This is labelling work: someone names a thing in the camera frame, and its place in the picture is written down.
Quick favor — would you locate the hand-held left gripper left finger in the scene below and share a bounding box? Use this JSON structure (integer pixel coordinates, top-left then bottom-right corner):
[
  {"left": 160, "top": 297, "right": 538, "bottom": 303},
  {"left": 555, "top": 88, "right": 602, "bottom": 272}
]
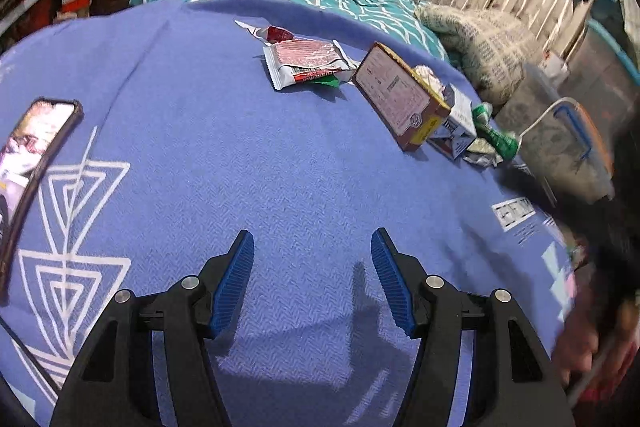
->
[{"left": 50, "top": 229, "right": 256, "bottom": 427}]

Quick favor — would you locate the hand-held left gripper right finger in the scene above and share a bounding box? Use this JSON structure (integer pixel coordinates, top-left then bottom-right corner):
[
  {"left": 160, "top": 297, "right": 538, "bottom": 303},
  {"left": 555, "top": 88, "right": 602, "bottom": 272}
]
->
[{"left": 370, "top": 227, "right": 576, "bottom": 427}]

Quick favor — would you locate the black white carton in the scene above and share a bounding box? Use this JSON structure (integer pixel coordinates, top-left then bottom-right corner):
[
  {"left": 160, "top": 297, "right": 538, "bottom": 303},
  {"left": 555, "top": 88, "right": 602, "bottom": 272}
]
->
[{"left": 430, "top": 83, "right": 478, "bottom": 162}]

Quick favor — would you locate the brown cardboard box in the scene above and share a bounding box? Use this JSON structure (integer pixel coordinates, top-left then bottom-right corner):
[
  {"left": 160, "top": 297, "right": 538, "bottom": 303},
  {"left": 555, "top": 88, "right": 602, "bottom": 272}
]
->
[{"left": 351, "top": 42, "right": 453, "bottom": 152}]

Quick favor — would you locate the red silver snack wrapper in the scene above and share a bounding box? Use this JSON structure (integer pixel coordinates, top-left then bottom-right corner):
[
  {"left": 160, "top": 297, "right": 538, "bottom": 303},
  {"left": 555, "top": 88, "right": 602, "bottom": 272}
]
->
[{"left": 263, "top": 39, "right": 358, "bottom": 92}]

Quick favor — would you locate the small red wrapper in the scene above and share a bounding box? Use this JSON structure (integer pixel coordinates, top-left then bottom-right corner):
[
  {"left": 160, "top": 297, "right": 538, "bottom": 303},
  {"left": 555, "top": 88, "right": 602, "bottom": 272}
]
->
[{"left": 235, "top": 21, "right": 296, "bottom": 44}]

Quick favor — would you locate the person's right hand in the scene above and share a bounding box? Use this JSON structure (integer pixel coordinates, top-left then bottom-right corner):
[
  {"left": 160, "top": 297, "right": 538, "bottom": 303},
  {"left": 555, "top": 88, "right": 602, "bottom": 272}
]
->
[{"left": 560, "top": 277, "right": 640, "bottom": 403}]

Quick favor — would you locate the blue printed blanket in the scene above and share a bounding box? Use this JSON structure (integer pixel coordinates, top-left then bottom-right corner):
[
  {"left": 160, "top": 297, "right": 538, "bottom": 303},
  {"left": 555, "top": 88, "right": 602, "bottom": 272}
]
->
[{"left": 0, "top": 0, "right": 581, "bottom": 427}]

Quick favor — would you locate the clear plastic storage bin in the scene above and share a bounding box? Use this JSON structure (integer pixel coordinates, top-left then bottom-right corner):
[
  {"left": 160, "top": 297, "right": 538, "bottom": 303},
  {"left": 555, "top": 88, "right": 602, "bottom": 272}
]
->
[{"left": 492, "top": 62, "right": 616, "bottom": 202}]

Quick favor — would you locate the blue-lidded storage bin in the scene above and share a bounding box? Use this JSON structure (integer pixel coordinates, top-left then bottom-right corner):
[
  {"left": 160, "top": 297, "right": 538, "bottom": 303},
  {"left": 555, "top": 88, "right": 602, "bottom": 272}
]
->
[{"left": 560, "top": 19, "right": 640, "bottom": 118}]

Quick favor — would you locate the white mug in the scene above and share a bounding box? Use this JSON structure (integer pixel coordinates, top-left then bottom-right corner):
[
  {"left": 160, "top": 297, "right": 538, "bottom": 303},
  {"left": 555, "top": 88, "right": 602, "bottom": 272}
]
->
[{"left": 542, "top": 52, "right": 571, "bottom": 80}]

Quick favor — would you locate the white crumpled wrapper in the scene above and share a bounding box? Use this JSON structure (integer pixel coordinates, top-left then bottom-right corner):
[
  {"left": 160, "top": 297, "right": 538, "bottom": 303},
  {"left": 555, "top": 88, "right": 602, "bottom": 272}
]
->
[{"left": 412, "top": 66, "right": 446, "bottom": 96}]

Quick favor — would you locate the small green wrapper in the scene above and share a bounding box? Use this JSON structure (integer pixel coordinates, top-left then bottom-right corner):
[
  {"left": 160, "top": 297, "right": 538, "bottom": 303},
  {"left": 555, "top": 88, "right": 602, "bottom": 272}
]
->
[{"left": 309, "top": 73, "right": 342, "bottom": 90}]

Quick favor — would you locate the black smartphone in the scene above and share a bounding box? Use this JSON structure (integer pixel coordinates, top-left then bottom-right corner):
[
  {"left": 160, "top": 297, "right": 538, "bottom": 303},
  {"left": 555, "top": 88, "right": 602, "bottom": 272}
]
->
[{"left": 0, "top": 98, "right": 83, "bottom": 303}]

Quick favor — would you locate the beige patterned pillow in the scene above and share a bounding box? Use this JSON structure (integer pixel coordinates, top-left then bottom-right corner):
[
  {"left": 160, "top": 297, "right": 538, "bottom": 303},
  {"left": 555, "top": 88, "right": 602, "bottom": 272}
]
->
[{"left": 415, "top": 4, "right": 543, "bottom": 105}]

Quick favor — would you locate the grey metal shelf rack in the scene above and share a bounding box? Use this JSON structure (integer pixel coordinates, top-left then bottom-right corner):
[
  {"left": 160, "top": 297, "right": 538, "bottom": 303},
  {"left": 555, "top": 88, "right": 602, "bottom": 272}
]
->
[{"left": 0, "top": 0, "right": 63, "bottom": 38}]

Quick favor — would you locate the white cable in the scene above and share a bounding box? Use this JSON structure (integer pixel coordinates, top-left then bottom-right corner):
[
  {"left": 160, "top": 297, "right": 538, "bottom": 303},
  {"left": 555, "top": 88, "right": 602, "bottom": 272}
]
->
[{"left": 520, "top": 97, "right": 576, "bottom": 142}]

